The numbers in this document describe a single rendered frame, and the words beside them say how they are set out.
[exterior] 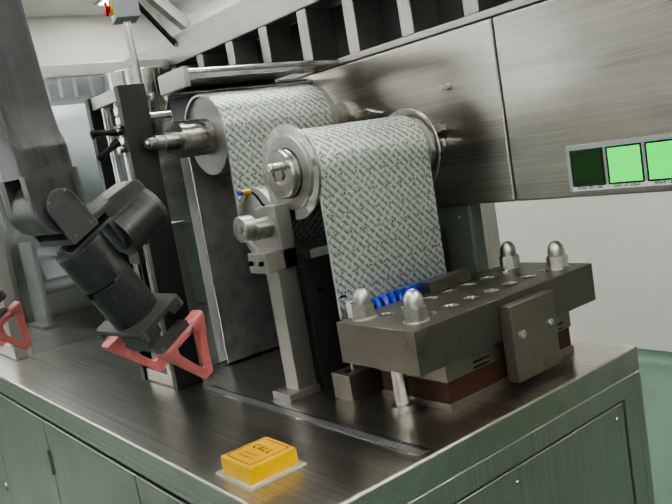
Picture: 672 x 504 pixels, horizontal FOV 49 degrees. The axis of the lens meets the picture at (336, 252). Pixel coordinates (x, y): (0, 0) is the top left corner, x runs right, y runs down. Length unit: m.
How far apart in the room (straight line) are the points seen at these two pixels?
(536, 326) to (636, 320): 2.92
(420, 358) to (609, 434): 0.37
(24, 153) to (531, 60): 0.76
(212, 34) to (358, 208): 0.92
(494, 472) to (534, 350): 0.20
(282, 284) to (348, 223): 0.14
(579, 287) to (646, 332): 2.79
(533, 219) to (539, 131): 3.00
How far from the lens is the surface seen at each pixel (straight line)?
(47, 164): 0.80
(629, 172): 1.14
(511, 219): 4.30
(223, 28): 1.91
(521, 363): 1.08
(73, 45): 7.01
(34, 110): 0.82
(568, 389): 1.11
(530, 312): 1.09
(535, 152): 1.23
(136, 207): 0.86
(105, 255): 0.83
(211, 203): 1.43
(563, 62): 1.19
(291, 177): 1.11
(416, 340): 0.95
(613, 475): 1.24
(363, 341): 1.03
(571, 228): 4.08
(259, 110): 1.34
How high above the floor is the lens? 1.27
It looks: 7 degrees down
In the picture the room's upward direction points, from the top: 10 degrees counter-clockwise
